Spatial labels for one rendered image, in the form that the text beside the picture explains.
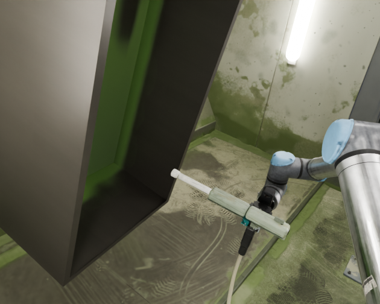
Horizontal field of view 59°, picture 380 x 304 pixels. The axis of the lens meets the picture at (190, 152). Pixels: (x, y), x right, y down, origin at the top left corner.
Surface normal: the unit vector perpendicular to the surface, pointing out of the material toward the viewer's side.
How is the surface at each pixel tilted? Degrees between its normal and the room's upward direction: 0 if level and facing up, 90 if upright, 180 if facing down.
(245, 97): 90
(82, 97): 90
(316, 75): 90
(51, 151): 90
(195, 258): 0
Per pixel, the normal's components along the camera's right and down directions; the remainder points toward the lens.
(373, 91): -0.61, 0.32
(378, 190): -0.13, -0.58
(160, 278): 0.12, -0.87
